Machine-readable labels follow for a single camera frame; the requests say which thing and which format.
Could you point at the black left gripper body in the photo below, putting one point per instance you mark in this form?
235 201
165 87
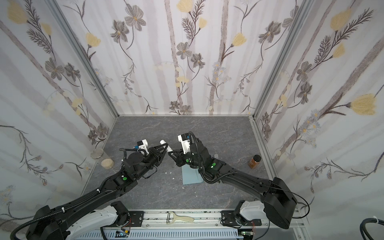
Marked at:
155 155

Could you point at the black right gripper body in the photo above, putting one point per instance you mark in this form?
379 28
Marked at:
182 156

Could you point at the white glue stick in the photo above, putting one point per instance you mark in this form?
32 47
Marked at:
168 148

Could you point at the light green envelope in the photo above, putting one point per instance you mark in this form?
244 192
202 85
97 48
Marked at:
190 176

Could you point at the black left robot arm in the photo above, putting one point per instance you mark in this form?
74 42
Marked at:
99 207

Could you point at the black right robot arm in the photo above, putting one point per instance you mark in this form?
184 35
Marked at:
279 201

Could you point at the amber bottle black cap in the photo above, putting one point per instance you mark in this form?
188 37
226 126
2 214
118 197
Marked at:
254 161

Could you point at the cream plastic peeler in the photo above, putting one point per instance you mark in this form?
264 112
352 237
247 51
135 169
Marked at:
173 217

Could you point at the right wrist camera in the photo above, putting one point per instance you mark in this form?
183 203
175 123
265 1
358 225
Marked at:
185 141

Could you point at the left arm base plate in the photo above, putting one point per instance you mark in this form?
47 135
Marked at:
130 219

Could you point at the aluminium mounting rail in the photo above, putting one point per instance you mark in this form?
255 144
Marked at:
108 217

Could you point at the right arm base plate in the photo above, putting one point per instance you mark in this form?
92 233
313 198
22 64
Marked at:
234 220

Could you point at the white slotted cable duct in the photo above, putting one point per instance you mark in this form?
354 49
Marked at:
163 234

